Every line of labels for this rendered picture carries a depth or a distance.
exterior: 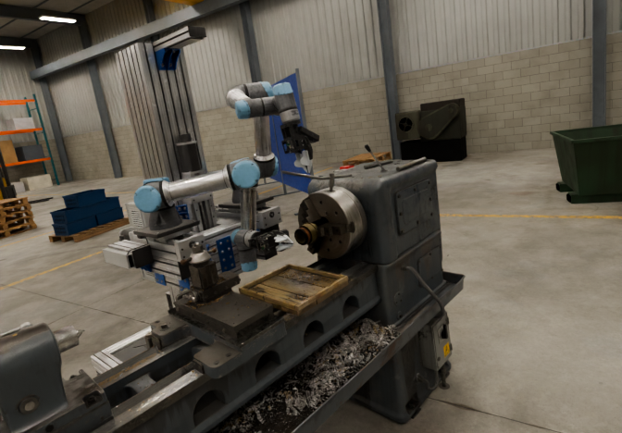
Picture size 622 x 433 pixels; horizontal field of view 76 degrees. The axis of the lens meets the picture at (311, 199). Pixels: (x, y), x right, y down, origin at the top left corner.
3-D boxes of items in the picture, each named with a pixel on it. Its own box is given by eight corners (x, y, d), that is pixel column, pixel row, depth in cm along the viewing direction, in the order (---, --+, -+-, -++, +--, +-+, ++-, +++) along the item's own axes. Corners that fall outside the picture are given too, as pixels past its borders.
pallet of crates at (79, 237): (105, 223, 846) (96, 187, 831) (132, 222, 812) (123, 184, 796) (50, 241, 741) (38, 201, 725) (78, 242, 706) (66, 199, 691)
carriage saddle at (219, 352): (212, 303, 168) (210, 290, 167) (289, 332, 136) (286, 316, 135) (143, 338, 147) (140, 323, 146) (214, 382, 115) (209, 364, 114)
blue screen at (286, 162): (250, 187, 1057) (234, 95, 1010) (279, 181, 1080) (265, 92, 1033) (295, 216, 672) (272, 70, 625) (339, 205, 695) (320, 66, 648)
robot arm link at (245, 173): (146, 210, 182) (263, 180, 185) (136, 217, 167) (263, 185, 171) (137, 185, 179) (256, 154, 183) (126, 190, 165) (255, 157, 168)
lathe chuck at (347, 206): (309, 240, 202) (311, 180, 191) (359, 262, 183) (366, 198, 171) (296, 245, 196) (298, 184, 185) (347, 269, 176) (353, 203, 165)
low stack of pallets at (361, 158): (362, 169, 1074) (360, 154, 1065) (393, 167, 1030) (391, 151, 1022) (342, 179, 969) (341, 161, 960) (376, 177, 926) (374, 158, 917)
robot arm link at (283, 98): (287, 86, 164) (292, 80, 156) (294, 112, 165) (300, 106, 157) (268, 90, 162) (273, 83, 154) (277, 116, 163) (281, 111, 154)
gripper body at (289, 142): (284, 155, 160) (276, 126, 159) (300, 152, 165) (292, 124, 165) (297, 151, 154) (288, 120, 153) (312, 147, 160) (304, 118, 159)
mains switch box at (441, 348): (440, 375, 233) (428, 241, 217) (468, 386, 221) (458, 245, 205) (410, 411, 210) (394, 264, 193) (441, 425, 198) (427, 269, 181)
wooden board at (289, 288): (290, 270, 192) (288, 263, 191) (349, 284, 167) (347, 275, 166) (240, 296, 171) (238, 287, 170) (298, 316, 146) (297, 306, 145)
